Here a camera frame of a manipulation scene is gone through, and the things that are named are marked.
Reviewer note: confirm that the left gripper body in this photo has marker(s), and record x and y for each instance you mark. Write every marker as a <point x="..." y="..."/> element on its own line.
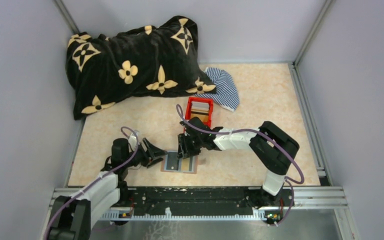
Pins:
<point x="144" y="152"/>

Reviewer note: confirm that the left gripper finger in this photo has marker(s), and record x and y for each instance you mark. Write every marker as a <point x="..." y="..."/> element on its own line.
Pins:
<point x="153" y="162"/>
<point x="153" y="151"/>

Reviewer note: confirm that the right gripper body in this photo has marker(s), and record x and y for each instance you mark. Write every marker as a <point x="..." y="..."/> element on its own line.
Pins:
<point x="186" y="144"/>

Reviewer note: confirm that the pink leather card holder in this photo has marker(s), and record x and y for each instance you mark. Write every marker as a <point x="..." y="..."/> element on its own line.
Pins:
<point x="187" y="166"/>

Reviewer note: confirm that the red plastic bin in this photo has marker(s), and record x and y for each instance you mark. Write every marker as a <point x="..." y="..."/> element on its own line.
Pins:
<point x="188" y="111"/>

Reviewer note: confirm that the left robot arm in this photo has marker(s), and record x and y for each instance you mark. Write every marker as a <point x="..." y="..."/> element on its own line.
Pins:
<point x="74" y="216"/>

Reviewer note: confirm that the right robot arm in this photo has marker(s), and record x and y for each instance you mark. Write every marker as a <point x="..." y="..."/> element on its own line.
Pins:
<point x="273" y="147"/>

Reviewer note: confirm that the grey cards in bin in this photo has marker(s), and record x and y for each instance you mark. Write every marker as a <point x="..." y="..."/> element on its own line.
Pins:
<point x="197" y="106"/>

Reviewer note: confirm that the blue striped cloth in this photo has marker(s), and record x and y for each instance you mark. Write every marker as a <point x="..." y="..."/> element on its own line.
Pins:
<point x="226" y="95"/>

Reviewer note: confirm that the black floral blanket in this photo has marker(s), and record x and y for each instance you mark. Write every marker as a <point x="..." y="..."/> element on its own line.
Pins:
<point x="148" y="61"/>

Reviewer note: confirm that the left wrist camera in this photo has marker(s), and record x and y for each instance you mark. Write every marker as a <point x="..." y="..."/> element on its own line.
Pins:
<point x="134" y="137"/>

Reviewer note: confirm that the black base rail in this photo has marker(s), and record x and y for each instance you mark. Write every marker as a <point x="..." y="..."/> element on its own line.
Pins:
<point x="201" y="201"/>

